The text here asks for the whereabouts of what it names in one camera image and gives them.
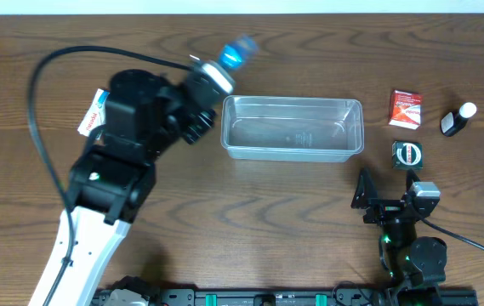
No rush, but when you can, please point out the green round-logo box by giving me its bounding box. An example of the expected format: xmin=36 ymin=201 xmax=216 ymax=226
xmin=391 ymin=141 xmax=424 ymax=170

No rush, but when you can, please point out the clear plastic container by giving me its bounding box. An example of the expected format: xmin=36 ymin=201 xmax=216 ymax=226
xmin=220 ymin=95 xmax=364 ymax=163

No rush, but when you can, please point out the blue Kool Fever box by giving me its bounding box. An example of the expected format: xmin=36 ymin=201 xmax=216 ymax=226
xmin=218 ymin=35 xmax=259 ymax=71

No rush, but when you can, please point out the white blue Panadol box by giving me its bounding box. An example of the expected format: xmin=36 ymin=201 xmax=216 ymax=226
xmin=77 ymin=89 xmax=110 ymax=137

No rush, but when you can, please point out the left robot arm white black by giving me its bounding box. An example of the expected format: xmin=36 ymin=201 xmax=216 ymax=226
xmin=31 ymin=68 xmax=232 ymax=305

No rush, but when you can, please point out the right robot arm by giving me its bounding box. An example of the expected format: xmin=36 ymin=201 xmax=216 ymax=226
xmin=350 ymin=167 xmax=447 ymax=306

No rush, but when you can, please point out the red Panadol box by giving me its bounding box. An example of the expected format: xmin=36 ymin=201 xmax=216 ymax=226
xmin=389 ymin=90 xmax=423 ymax=130

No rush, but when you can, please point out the dark syrup bottle white cap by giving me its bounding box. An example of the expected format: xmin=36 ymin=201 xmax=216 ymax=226
xmin=440 ymin=102 xmax=477 ymax=137

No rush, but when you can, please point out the black mounting rail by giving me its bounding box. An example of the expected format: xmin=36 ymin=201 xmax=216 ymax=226
xmin=90 ymin=287 xmax=479 ymax=306

